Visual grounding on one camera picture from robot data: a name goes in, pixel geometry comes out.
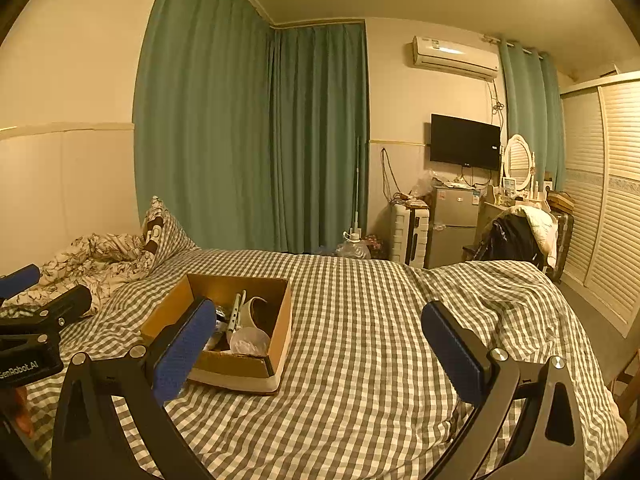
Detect tape roll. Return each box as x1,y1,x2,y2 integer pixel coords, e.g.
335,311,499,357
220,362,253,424
243,297,282,334

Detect black wall television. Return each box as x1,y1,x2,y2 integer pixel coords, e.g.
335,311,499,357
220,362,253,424
430,114,503,170

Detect cardboard box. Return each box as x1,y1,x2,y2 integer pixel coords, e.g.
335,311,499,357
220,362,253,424
140,273,293,395

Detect floral duvet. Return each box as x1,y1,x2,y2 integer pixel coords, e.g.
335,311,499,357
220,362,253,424
4,232,157,319

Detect small grey fridge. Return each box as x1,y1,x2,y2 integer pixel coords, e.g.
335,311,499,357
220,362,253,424
426,186,487,270

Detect wall cables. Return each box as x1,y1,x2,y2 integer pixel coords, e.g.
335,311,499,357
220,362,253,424
379,147,402,202

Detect white louvred wardrobe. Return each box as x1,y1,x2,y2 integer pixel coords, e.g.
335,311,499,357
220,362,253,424
559,72,640,339

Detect black jacket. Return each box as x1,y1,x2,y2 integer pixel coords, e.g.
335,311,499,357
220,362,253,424
479,215,544,267

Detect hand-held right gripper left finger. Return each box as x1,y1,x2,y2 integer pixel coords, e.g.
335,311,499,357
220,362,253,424
51,297,217,480

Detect dark suitcase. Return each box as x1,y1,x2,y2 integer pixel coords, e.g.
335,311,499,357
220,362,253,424
547,211,575,284

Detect patterned pillow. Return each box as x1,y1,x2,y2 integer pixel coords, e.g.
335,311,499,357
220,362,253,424
142,196,199,271

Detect clear water jug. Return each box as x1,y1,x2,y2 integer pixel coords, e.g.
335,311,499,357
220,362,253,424
334,231,372,260

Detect clear plastic bottle blue label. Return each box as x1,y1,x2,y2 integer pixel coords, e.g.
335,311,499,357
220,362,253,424
229,327,272,359

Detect white air conditioner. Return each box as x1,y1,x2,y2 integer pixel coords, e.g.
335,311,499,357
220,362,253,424
411,35,501,81

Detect white suitcase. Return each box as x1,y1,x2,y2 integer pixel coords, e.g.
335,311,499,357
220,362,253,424
390,204,431,267

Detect oval vanity mirror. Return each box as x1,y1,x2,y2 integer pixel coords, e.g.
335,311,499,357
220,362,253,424
501,134,534,196

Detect narrow green curtain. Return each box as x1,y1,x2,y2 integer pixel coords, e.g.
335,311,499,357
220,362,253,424
499,37,566,194

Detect white coat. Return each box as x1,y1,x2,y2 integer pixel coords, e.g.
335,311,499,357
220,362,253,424
510,205,559,272

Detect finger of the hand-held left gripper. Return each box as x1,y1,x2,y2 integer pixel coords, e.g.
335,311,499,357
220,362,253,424
0,264,41,302
0,285,94,335

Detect white mop pole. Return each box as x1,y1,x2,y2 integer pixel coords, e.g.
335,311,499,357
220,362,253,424
352,135,364,242

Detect teal blister pack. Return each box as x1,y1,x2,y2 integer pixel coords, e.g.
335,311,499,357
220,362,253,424
227,291,247,334

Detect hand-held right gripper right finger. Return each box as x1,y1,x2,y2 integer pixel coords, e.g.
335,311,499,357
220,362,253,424
421,301,586,480

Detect person's left hand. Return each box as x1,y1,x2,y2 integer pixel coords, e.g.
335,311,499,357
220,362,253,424
9,385,37,437

